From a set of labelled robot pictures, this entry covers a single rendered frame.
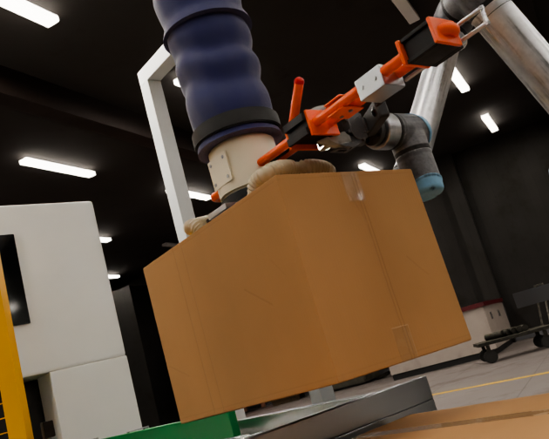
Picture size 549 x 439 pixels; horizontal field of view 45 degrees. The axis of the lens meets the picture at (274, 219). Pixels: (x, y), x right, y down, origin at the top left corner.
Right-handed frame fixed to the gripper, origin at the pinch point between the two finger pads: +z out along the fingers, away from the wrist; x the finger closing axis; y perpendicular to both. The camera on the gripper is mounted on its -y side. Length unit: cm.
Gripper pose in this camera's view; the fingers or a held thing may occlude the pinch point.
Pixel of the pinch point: (319, 124)
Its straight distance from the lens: 145.1
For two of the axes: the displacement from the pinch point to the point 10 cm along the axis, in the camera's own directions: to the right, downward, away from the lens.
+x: -2.6, -9.4, 2.1
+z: -7.7, 0.7, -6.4
